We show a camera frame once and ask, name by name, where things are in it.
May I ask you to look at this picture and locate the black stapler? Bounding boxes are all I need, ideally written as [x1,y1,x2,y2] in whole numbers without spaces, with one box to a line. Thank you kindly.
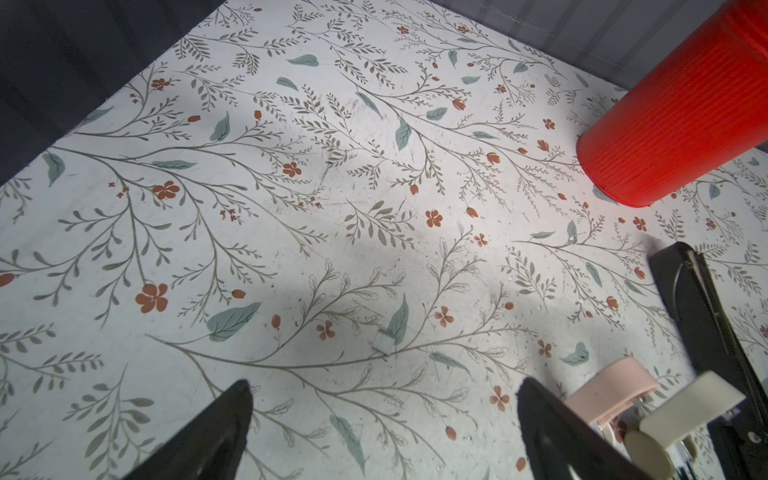
[649,242,767,479]

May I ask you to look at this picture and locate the red pencil cup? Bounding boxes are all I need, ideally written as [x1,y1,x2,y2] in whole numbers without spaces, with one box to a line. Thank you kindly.
[576,1,767,207]

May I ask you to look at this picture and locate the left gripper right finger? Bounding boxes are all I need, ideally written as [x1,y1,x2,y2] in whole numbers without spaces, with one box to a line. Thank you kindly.
[517,377,648,480]

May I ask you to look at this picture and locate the loose staple strip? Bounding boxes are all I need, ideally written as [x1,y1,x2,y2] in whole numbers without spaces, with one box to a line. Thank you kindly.
[371,329,397,356]

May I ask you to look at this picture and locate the pink eraser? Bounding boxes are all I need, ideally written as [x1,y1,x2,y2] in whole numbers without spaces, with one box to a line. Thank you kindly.
[565,357,660,426]

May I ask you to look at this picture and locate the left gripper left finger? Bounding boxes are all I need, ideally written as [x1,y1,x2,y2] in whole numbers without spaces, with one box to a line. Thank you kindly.
[125,380,253,480]

